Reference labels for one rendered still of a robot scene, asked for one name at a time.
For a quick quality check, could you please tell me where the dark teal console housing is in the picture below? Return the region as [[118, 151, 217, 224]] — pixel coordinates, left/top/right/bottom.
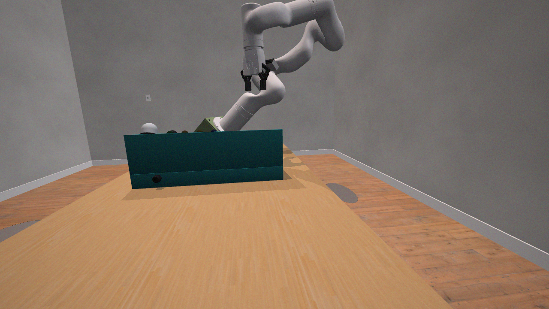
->
[[124, 123, 284, 189]]

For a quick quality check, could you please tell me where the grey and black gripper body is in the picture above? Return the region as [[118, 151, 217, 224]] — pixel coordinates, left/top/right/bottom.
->
[[242, 48, 265, 76]]

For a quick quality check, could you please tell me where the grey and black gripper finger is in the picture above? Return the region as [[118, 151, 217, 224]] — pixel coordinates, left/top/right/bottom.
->
[[258, 63, 270, 90], [241, 70, 252, 91]]

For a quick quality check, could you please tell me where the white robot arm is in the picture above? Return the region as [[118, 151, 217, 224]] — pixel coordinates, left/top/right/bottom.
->
[[213, 0, 345, 131]]

